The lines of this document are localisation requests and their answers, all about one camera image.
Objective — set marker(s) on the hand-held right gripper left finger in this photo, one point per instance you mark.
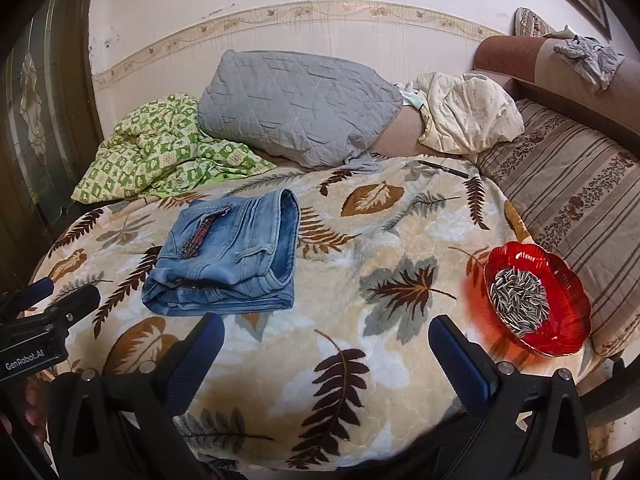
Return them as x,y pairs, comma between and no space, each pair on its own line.
192,360

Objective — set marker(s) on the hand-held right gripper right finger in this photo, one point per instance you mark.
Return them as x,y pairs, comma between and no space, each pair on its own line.
460,360

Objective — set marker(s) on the grey crumpled cloth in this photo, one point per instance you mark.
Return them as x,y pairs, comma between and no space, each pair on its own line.
590,60

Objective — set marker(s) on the striped floral sofa cover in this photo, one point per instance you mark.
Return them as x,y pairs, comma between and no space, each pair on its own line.
575,185

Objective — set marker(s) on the cream patterned pillow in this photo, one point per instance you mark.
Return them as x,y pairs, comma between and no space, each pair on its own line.
470,110

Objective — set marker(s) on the leaf print blanket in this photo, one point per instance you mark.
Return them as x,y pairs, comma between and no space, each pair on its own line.
350,260

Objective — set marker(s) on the light blue cloth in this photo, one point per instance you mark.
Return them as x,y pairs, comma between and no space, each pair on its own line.
412,97

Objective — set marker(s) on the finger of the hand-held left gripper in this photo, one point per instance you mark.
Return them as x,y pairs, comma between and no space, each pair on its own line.
35,290
75,302

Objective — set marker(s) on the black pen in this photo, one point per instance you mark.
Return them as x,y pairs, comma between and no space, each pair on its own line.
445,168

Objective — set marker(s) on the pile of sunflower seeds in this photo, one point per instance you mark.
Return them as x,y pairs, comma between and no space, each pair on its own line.
520,300

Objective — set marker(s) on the green checked quilt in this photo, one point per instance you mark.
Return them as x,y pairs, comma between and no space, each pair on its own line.
150,155

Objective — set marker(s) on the grey quilted pillow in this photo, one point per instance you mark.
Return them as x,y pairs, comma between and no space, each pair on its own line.
300,105

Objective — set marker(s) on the blue denim pants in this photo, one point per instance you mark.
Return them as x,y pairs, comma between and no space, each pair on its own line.
225,265

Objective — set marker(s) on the patterned cushion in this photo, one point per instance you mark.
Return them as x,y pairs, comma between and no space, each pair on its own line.
530,20

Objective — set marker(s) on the wooden door with glass pane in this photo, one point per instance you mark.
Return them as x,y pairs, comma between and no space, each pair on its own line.
40,110

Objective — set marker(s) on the red glass bowl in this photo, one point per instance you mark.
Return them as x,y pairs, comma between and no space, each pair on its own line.
565,310

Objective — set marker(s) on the person's left hand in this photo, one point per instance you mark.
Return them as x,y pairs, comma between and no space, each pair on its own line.
35,410

